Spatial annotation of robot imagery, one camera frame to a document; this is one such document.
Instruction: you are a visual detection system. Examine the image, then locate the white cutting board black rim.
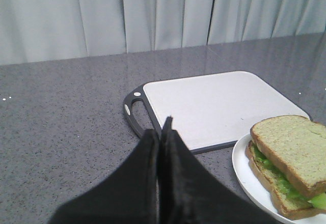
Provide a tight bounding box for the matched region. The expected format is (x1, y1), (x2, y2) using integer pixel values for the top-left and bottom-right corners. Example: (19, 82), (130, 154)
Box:
(123, 71), (307, 153)

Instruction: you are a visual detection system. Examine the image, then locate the green lettuce leaf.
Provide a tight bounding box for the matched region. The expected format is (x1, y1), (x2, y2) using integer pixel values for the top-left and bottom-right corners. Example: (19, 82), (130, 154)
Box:
(251, 145), (326, 209)

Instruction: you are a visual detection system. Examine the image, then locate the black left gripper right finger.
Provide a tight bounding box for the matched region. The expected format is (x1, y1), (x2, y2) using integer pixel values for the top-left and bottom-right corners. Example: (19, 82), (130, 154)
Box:
(158, 117), (276, 223)

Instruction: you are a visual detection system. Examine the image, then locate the bread slice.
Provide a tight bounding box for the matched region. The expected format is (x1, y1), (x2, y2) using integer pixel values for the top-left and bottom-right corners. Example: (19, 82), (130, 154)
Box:
(245, 142), (326, 220)
(250, 115), (325, 198)

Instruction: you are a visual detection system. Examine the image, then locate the pale grey curtain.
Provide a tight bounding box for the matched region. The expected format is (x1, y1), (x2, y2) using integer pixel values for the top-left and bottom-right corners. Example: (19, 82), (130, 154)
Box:
(1, 0), (325, 65)

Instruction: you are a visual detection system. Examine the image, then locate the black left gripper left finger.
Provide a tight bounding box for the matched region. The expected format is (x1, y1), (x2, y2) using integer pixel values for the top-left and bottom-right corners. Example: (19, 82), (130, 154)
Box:
(49, 129), (159, 223)

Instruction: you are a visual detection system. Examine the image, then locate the white round plate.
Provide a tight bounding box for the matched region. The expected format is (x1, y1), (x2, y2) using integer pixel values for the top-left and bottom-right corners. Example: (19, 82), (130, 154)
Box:
(232, 134), (325, 224)

